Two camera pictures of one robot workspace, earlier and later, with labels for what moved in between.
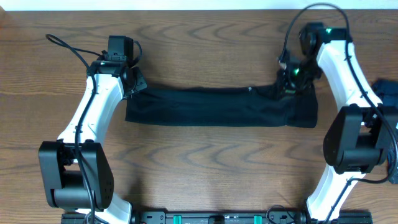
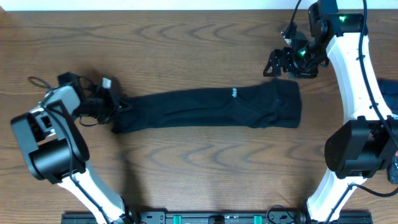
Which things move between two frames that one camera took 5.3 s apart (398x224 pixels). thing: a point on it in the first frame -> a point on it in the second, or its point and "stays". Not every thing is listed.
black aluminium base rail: [227, 217] stays
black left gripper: [142, 83] -> [113, 102]
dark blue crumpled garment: [385, 92] stays
